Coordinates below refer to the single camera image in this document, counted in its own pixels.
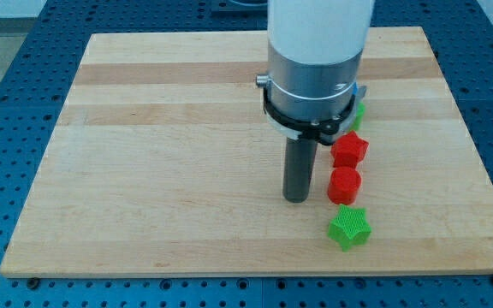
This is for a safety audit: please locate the dark grey cylindrical pointer tool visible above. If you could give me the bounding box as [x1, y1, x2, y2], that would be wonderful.
[282, 139, 318, 203]

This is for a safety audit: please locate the red cylinder block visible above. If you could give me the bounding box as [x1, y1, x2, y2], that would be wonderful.
[327, 167, 362, 205]

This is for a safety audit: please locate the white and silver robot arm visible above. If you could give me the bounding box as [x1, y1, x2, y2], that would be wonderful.
[256, 0, 375, 122]

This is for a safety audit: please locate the green star block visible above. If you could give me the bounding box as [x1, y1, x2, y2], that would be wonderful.
[327, 204, 371, 252]

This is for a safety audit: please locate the black mounting bracket ring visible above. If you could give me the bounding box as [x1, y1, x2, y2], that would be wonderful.
[261, 85, 368, 147]

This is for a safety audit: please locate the green block behind arm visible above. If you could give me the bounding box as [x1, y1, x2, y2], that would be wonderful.
[350, 102, 365, 131]

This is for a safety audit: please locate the wooden board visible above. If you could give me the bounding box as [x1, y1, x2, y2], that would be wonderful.
[0, 27, 493, 278]

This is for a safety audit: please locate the red star block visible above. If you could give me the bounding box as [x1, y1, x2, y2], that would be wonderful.
[330, 131, 369, 169]

